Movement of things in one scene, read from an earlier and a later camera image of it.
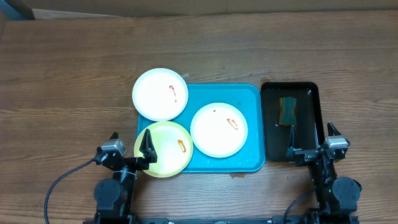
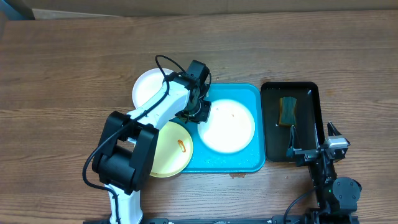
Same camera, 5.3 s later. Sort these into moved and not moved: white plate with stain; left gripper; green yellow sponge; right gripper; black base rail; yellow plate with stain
Moved: left gripper; white plate with stain
Not moved: right gripper; black base rail; green yellow sponge; yellow plate with stain
